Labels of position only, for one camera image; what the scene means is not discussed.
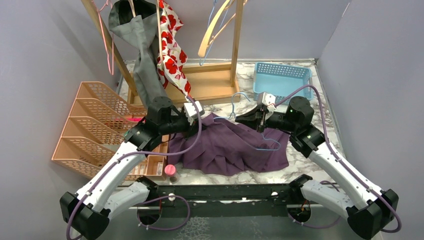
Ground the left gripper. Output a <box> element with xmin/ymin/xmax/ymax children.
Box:
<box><xmin>159</xmin><ymin>110</ymin><xmax>206</xmax><ymax>140</ymax></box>

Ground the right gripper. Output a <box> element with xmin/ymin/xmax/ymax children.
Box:
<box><xmin>237</xmin><ymin>104</ymin><xmax>299</xmax><ymax>133</ymax></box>

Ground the blue wire hanger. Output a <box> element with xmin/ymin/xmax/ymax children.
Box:
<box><xmin>213</xmin><ymin>91</ymin><xmax>281</xmax><ymax>152</ymax></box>
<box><xmin>197</xmin><ymin>0</ymin><xmax>234</xmax><ymax>66</ymax></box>

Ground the purple cloth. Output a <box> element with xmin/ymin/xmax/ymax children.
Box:
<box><xmin>167</xmin><ymin>113</ymin><xmax>289</xmax><ymax>176</ymax></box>

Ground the red poppy print cloth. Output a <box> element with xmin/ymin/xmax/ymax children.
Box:
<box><xmin>157</xmin><ymin>0</ymin><xmax>191</xmax><ymax>96</ymax></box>

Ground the grey skirt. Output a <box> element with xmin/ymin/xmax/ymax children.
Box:
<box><xmin>108</xmin><ymin>0</ymin><xmax>167</xmax><ymax>109</ymax></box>

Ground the wooden hanger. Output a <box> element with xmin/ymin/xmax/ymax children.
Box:
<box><xmin>128</xmin><ymin>0</ymin><xmax>136</xmax><ymax>18</ymax></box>
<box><xmin>156</xmin><ymin>0</ymin><xmax>164</xmax><ymax>65</ymax></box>
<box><xmin>197</xmin><ymin>0</ymin><xmax>248</xmax><ymax>60</ymax></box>

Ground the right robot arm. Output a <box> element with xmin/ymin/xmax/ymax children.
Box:
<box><xmin>235</xmin><ymin>94</ymin><xmax>399</xmax><ymax>240</ymax></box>

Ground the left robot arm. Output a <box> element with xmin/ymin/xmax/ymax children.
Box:
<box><xmin>59</xmin><ymin>96</ymin><xmax>204</xmax><ymax>240</ymax></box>

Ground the pink capped bottle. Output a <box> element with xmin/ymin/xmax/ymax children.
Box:
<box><xmin>164</xmin><ymin>164</ymin><xmax>180</xmax><ymax>183</ymax></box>

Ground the blue plastic basket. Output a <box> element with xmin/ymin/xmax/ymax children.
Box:
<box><xmin>253</xmin><ymin>62</ymin><xmax>313</xmax><ymax>103</ymax></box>

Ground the peach compartment tray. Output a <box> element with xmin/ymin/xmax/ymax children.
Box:
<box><xmin>124</xmin><ymin>154</ymin><xmax>168</xmax><ymax>181</ymax></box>

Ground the wooden clothes rack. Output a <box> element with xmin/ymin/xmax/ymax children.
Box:
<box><xmin>82</xmin><ymin>0</ymin><xmax>240</xmax><ymax>106</ymax></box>

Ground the peach plastic file organizer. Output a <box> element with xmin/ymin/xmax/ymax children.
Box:
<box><xmin>52</xmin><ymin>81</ymin><xmax>147</xmax><ymax>179</ymax></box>

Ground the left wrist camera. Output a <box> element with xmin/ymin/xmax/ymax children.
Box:
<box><xmin>183</xmin><ymin>96</ymin><xmax>205</xmax><ymax>126</ymax></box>

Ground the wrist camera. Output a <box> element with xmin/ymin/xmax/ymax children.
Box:
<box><xmin>183</xmin><ymin>96</ymin><xmax>205</xmax><ymax>126</ymax></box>
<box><xmin>256</xmin><ymin>92</ymin><xmax>276</xmax><ymax>114</ymax></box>

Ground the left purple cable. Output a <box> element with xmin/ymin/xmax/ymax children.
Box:
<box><xmin>65</xmin><ymin>95</ymin><xmax>204</xmax><ymax>240</ymax></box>

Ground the purple cable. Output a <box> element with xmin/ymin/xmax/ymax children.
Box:
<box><xmin>65</xmin><ymin>95</ymin><xmax>204</xmax><ymax>240</ymax></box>
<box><xmin>274</xmin><ymin>84</ymin><xmax>403</xmax><ymax>234</ymax></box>

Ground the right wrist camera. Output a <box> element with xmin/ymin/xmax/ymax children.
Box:
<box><xmin>256</xmin><ymin>92</ymin><xmax>276</xmax><ymax>114</ymax></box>

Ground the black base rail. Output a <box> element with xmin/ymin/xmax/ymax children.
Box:
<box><xmin>136</xmin><ymin>183</ymin><xmax>312</xmax><ymax>224</ymax></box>

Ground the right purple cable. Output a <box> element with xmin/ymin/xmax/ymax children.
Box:
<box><xmin>274</xmin><ymin>84</ymin><xmax>403</xmax><ymax>234</ymax></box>

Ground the pink wire hanger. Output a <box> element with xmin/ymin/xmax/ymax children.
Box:
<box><xmin>91</xmin><ymin>0</ymin><xmax>118</xmax><ymax>76</ymax></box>

